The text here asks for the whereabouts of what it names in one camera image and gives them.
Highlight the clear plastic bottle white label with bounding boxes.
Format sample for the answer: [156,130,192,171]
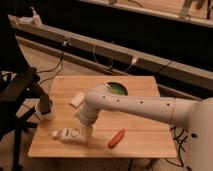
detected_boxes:
[52,128,85,143]

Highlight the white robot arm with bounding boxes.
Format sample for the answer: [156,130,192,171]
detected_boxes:
[78,84,213,171]

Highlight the green ceramic bowl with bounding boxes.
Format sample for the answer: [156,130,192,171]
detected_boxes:
[107,82,128,95]

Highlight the white spray bottle on ledge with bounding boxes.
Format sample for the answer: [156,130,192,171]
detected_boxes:
[31,7,42,26]

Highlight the red orange oblong object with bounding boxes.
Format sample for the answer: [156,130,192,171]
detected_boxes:
[108,129,125,149]

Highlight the wooden table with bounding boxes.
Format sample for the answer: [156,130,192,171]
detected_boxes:
[28,76,176,158]

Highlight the white rectangular sponge block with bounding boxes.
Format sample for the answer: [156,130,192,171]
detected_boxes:
[70,92,84,108]

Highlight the black chair stand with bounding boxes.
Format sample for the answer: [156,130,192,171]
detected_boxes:
[0,11,47,171]

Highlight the black cables on floor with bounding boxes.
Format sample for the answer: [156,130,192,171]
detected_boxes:
[164,126,191,168]

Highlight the long grey ledge rail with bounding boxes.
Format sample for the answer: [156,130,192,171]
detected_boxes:
[9,15,213,91]

